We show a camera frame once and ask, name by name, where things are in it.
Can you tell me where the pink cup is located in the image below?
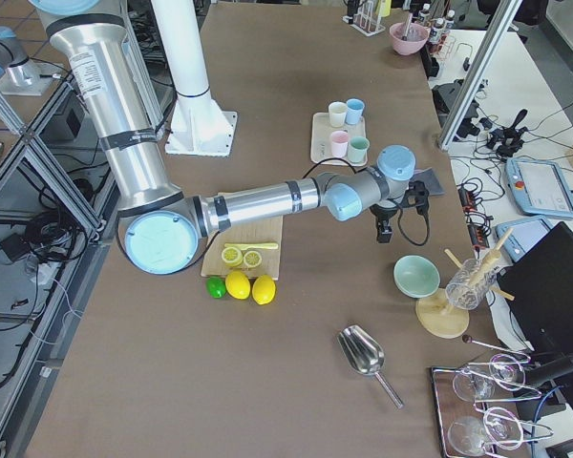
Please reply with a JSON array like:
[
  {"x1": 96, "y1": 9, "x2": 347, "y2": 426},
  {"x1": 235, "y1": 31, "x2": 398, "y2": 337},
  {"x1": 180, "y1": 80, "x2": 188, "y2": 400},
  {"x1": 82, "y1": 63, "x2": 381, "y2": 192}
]
[{"x1": 329, "y1": 131, "x2": 350, "y2": 158}]

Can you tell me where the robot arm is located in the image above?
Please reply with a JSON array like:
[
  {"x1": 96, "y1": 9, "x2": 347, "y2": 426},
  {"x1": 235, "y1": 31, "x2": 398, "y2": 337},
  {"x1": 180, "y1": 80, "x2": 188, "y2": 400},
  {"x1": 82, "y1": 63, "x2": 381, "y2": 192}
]
[{"x1": 35, "y1": 1, "x2": 415, "y2": 275}]

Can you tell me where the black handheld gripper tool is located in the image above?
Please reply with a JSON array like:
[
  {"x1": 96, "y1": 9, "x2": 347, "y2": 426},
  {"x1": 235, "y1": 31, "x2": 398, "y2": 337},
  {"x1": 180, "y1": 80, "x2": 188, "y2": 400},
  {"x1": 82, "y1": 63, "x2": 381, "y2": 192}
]
[{"x1": 486, "y1": 109, "x2": 528, "y2": 158}]

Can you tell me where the black monitor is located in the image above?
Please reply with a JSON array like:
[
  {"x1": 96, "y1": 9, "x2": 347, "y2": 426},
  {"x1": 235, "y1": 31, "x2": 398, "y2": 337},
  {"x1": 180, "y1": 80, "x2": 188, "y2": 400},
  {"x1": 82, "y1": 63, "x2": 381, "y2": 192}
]
[{"x1": 499, "y1": 222, "x2": 573, "y2": 354}]

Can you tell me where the lemon slice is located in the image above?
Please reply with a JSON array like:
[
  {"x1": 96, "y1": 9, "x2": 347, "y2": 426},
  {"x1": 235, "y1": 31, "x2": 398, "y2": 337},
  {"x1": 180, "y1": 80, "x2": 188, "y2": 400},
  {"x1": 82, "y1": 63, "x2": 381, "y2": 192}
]
[
  {"x1": 243, "y1": 250, "x2": 263, "y2": 269},
  {"x1": 221, "y1": 246, "x2": 244, "y2": 267}
]

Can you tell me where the wooden cutting board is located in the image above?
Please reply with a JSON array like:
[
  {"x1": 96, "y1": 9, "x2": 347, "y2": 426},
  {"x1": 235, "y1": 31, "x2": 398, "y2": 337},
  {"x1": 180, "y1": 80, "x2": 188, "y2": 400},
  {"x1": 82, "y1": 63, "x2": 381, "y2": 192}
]
[{"x1": 201, "y1": 188, "x2": 290, "y2": 280}]

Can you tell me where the grey folded cloth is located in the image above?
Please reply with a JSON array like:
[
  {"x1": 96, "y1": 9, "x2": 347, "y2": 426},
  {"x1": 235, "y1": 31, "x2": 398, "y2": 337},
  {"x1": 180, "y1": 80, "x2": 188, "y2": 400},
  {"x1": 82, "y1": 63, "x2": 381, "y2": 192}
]
[{"x1": 412, "y1": 168, "x2": 445, "y2": 196}]

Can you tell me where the green cup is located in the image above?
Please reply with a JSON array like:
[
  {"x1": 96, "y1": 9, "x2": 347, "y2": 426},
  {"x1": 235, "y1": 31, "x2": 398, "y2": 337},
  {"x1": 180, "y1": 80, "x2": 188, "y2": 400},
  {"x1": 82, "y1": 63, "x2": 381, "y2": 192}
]
[{"x1": 347, "y1": 135, "x2": 370, "y2": 164}]

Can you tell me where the clear textured glass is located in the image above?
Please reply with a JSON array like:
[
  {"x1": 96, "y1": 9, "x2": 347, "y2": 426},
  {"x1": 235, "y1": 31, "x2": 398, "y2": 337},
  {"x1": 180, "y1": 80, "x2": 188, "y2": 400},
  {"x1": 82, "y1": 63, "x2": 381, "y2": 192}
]
[{"x1": 445, "y1": 259, "x2": 498, "y2": 310}]

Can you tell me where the yellow bottle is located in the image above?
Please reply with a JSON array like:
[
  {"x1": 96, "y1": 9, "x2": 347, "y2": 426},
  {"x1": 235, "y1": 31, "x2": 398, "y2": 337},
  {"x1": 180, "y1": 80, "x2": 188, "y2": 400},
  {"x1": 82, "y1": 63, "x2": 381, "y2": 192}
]
[{"x1": 375, "y1": 0, "x2": 392, "y2": 18}]

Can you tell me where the green lime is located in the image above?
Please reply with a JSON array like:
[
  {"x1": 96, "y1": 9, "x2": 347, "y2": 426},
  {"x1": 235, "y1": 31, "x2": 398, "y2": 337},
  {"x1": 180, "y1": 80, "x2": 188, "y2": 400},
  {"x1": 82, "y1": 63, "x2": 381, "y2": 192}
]
[{"x1": 205, "y1": 277, "x2": 227, "y2": 299}]

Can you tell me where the yellow plastic knife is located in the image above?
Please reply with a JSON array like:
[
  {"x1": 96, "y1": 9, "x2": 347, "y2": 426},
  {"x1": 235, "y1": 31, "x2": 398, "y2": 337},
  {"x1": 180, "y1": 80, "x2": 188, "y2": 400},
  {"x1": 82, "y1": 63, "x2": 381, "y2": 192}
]
[{"x1": 223, "y1": 242, "x2": 280, "y2": 250}]

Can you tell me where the wooden cup stand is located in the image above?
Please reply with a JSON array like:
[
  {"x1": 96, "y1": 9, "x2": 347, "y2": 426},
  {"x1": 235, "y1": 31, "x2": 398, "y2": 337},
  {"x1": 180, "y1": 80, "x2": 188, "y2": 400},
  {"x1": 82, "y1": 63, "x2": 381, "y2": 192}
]
[{"x1": 415, "y1": 229, "x2": 515, "y2": 339}]

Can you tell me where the green bowl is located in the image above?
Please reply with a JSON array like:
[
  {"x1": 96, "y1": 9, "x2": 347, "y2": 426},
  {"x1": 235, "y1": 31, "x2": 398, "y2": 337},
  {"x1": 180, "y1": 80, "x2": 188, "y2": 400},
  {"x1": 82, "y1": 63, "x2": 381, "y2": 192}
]
[{"x1": 393, "y1": 255, "x2": 440, "y2": 299}]

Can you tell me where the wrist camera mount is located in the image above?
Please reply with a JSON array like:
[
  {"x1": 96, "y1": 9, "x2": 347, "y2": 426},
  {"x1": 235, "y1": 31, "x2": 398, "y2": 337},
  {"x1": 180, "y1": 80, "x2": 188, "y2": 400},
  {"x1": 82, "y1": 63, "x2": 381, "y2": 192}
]
[{"x1": 403, "y1": 180, "x2": 430, "y2": 217}]

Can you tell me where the aluminium frame post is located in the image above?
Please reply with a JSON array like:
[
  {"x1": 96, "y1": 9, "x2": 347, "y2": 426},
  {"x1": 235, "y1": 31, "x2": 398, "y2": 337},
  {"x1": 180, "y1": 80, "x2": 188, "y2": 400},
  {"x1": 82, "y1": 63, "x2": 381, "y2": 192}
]
[{"x1": 437, "y1": 0, "x2": 522, "y2": 153}]

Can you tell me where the cream rabbit tray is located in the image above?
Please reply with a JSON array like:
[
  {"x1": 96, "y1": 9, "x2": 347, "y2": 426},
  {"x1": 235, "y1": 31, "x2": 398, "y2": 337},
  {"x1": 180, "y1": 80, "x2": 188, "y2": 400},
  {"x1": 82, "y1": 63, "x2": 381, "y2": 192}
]
[{"x1": 310, "y1": 112, "x2": 368, "y2": 167}]

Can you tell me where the metal scoop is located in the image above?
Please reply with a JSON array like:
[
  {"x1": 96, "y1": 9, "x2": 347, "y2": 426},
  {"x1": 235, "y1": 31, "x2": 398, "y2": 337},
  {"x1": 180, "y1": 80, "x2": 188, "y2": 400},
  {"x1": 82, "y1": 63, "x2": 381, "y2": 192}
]
[{"x1": 338, "y1": 324, "x2": 404, "y2": 409}]

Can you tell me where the blue teach pendant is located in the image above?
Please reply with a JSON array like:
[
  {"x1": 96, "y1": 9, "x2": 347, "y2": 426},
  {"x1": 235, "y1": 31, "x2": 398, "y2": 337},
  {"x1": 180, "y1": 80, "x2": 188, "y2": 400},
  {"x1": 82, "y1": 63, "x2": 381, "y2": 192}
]
[{"x1": 505, "y1": 157, "x2": 573, "y2": 219}]

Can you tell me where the pink bowl with ice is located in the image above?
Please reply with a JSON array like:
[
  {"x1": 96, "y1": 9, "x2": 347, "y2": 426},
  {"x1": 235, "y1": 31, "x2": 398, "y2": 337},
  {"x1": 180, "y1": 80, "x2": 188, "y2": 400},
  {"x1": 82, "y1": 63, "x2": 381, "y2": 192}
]
[{"x1": 389, "y1": 23, "x2": 429, "y2": 55}]

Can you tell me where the cream white cup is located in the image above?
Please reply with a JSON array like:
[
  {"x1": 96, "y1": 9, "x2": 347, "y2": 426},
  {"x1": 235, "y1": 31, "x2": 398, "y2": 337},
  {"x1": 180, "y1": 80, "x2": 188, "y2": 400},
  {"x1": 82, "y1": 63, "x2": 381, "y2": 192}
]
[{"x1": 328, "y1": 101, "x2": 348, "y2": 128}]

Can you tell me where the metal tube in bowl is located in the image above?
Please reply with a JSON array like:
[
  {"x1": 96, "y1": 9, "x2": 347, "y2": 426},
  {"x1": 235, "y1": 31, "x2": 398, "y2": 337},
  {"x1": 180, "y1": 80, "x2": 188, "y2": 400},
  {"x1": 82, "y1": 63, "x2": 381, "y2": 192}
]
[{"x1": 401, "y1": 12, "x2": 414, "y2": 41}]

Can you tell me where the yellow lemon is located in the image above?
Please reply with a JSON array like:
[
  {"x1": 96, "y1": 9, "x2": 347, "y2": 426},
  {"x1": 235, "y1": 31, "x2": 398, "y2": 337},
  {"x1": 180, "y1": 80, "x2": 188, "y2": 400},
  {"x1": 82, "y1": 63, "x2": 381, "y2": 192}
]
[
  {"x1": 224, "y1": 271, "x2": 251, "y2": 300},
  {"x1": 252, "y1": 275, "x2": 276, "y2": 305}
]

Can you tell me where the wine glass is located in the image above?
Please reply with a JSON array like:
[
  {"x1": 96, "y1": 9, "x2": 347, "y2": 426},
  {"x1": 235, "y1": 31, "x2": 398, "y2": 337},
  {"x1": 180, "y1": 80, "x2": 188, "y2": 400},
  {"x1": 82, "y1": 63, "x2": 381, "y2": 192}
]
[
  {"x1": 448, "y1": 406, "x2": 524, "y2": 457},
  {"x1": 453, "y1": 353, "x2": 525, "y2": 402}
]

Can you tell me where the white pillar base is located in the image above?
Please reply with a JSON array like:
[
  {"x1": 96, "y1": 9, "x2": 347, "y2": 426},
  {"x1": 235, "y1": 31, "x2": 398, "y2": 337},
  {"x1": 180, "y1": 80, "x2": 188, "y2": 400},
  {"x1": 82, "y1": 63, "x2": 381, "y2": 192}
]
[{"x1": 152, "y1": 0, "x2": 238, "y2": 157}]

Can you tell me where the blue cup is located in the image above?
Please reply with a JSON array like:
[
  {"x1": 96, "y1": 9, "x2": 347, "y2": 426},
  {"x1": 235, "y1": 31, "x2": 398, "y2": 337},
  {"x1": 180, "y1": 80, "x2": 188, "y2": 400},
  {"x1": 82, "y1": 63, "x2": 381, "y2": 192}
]
[{"x1": 345, "y1": 98, "x2": 366, "y2": 125}]

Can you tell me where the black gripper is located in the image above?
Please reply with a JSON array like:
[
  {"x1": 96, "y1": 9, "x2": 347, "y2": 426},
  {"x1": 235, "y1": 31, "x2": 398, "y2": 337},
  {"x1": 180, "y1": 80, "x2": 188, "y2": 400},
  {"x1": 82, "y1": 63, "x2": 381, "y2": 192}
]
[
  {"x1": 370, "y1": 204, "x2": 399, "y2": 243},
  {"x1": 345, "y1": 0, "x2": 360, "y2": 23}
]

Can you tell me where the white wire rack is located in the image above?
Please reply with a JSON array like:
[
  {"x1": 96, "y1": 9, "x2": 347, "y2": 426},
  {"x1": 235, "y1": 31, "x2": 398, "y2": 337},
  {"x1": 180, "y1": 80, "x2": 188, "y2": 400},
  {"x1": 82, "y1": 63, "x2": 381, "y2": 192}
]
[{"x1": 343, "y1": 0, "x2": 385, "y2": 36}]

